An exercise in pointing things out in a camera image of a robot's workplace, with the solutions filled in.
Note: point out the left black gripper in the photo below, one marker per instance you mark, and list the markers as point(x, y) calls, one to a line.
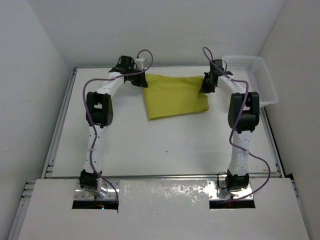
point(141, 81)

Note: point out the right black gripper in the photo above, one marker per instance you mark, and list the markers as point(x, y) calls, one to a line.
point(204, 88)

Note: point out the yellow-green trousers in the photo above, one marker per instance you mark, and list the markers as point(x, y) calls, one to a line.
point(168, 96)

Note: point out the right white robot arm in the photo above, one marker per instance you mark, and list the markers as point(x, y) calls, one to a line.
point(243, 117)

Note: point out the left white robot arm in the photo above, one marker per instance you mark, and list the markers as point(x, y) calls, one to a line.
point(97, 96)

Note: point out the white perforated plastic basket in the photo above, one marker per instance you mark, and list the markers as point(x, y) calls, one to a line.
point(258, 76)

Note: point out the white front cover board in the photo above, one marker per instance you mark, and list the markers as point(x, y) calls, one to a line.
point(162, 210)

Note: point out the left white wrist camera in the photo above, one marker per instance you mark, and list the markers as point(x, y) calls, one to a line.
point(140, 62)

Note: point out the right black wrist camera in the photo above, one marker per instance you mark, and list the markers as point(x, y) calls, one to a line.
point(218, 64)

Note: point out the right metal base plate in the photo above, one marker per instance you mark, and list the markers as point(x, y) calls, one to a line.
point(217, 192)

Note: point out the metal base plate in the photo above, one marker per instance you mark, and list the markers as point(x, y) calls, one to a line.
point(217, 192)
point(103, 192)

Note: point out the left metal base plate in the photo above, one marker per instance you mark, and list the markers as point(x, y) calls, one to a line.
point(103, 192)

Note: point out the aluminium table frame rail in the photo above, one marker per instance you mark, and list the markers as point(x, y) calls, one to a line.
point(47, 166)

